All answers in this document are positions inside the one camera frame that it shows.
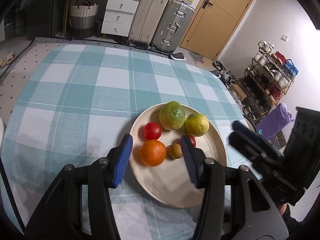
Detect green yellow passion fruit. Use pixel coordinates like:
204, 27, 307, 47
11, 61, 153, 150
159, 101, 186, 131

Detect red tomato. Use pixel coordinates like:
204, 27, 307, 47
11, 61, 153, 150
188, 135, 196, 147
143, 122, 162, 140

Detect teal checkered tablecloth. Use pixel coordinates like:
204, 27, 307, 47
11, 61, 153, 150
0, 44, 263, 240

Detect shoe rack with shoes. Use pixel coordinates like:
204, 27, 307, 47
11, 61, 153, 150
238, 40, 298, 124

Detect silver suitcase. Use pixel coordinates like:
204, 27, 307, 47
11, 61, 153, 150
151, 0, 194, 53

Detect brown longan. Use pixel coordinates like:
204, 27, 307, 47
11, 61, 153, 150
168, 143, 183, 160

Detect wooden door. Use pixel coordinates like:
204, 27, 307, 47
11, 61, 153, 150
180, 0, 253, 60

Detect person's right hand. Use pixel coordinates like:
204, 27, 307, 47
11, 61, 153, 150
276, 203, 290, 216

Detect dotted floor rug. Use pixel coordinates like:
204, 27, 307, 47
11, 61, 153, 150
0, 36, 68, 120

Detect beige slippers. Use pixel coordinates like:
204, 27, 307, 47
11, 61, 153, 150
0, 51, 15, 68

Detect purple bag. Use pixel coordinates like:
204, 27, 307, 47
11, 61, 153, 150
256, 103, 294, 140

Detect orange mandarin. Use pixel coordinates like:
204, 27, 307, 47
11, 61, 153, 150
138, 140, 167, 167

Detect woven laundry basket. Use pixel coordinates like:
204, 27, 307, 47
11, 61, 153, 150
70, 1, 99, 39

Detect cream round plate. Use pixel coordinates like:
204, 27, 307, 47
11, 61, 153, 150
129, 102, 228, 209

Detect white drawer desk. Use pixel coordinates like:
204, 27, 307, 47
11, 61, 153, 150
63, 0, 139, 37

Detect beige suitcase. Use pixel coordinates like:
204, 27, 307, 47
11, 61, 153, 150
128, 0, 168, 44

